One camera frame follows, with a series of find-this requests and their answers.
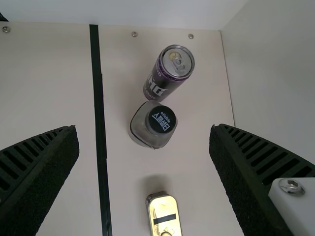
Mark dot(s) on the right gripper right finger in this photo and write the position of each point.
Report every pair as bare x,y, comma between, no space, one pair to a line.
251,177

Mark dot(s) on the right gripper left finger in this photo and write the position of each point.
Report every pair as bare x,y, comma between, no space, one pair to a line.
37,172

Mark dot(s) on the rectangular tin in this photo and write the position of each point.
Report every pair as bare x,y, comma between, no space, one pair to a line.
163,216

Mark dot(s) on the dark coffee bottle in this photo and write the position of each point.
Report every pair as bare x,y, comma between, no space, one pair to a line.
155,125

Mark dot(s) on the black and purple can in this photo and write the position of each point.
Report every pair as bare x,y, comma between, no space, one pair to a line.
165,76

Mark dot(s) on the black strip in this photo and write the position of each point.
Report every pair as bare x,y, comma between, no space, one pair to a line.
99,123

